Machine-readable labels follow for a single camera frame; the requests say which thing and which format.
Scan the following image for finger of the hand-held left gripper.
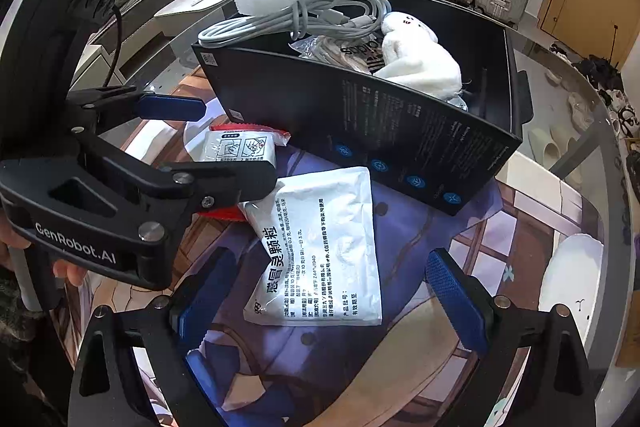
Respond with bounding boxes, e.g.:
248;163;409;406
65;85;207;135
0;129;279;293

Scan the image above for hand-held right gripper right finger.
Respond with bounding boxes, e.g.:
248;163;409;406
424;248;598;427

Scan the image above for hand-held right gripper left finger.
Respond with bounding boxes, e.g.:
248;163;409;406
67;247;242;427

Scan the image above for red white packet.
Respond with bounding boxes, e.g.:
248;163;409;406
195;123;292;223

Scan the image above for white medicine sachet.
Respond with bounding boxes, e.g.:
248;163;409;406
239;165;383;327

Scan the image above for grey charging cable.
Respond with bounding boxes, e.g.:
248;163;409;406
197;0;393;48

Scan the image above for black cardboard box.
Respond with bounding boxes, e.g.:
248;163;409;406
191;0;532;218

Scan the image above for bag of striped shoelaces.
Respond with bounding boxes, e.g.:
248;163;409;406
289;34;386;75

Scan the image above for white plush toy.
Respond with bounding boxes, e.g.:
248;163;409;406
375;11;468;100

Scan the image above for person's left forearm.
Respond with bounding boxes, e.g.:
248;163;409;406
0;264;86;427

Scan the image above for person's left hand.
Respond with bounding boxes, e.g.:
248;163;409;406
0;209;90;290

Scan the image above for printed desk mat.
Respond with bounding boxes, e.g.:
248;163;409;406
120;72;616;427

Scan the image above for beige slipper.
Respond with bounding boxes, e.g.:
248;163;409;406
527;127;563;168
542;139;581;174

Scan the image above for brown cardboard box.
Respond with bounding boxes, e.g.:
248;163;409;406
615;307;640;368

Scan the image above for black-rimmed glass table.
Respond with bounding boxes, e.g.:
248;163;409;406
50;0;640;427

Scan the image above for pile of shoes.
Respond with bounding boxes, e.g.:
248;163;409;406
550;42;640;148

